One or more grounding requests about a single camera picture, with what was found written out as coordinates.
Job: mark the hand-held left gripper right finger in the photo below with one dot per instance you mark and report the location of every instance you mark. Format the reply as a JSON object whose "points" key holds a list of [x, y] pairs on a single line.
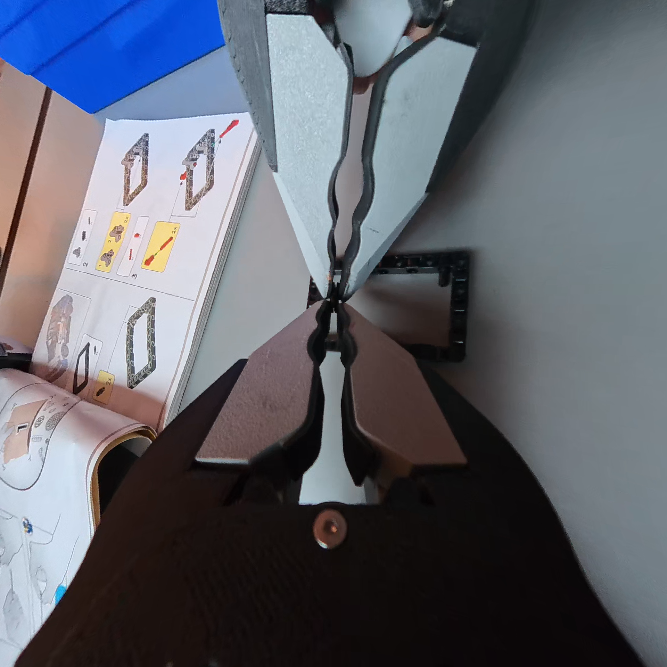
{"points": [[401, 406]]}

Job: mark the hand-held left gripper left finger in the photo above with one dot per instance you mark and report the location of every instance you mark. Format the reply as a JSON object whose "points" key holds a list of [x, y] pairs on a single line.
{"points": [[260, 401]]}

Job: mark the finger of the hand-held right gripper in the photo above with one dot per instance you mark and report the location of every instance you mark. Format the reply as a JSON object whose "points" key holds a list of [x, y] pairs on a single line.
{"points": [[411, 130], [302, 114]]}

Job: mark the black rectangular lego frame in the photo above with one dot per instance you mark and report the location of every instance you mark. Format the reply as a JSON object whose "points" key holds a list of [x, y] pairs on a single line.
{"points": [[458, 307]]}

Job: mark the lego instruction booklet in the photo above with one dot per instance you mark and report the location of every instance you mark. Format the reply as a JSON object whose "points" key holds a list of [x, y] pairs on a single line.
{"points": [[156, 292]]}

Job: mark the blue plastic bin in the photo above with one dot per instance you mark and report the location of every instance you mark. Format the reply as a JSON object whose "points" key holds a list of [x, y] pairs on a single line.
{"points": [[104, 47]]}

